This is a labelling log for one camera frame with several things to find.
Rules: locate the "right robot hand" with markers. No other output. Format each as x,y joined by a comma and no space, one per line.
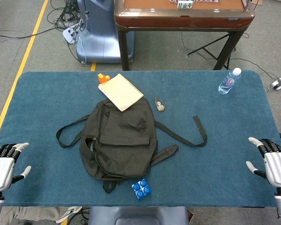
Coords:
278,166

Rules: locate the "blue felt table mat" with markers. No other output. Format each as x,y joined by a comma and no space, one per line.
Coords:
224,140

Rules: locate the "clear plastic water bottle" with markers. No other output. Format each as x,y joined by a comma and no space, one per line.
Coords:
227,83

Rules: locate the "mahjong tile row red print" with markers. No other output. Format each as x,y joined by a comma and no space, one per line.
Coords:
208,1

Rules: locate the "orange toy block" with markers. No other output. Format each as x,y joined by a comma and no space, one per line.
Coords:
103,79

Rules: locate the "person's grey trouser leg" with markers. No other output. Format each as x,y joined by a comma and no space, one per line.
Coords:
25,213

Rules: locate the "black fabric backpack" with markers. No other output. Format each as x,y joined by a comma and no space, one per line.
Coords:
121,145

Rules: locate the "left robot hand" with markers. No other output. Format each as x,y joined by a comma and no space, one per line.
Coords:
1,171

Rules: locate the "blue four-stud building block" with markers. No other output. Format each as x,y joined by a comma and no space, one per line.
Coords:
141,189

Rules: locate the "brown mahjong table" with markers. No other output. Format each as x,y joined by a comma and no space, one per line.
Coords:
178,22

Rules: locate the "white green sneaker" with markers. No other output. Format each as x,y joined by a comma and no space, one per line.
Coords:
69,212

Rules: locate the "grey robot torso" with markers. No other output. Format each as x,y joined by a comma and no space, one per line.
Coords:
138,215

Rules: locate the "mahjong tile group green print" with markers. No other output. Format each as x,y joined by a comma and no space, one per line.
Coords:
185,5

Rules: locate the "cream spiral notebook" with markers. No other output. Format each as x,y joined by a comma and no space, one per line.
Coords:
120,92

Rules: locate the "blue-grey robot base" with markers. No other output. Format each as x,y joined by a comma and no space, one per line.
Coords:
100,35

